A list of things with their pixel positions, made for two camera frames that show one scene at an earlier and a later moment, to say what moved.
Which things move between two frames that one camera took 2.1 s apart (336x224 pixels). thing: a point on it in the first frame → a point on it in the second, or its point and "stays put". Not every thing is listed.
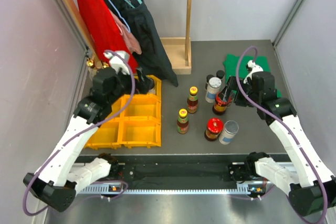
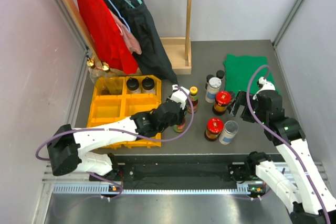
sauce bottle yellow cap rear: [192, 100] stays put
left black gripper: [140, 87] → [181, 115]
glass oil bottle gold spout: [92, 72] stays put
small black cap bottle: [220, 74] stays put
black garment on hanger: [153, 60] stays put
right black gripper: [241, 85] → [241, 98]
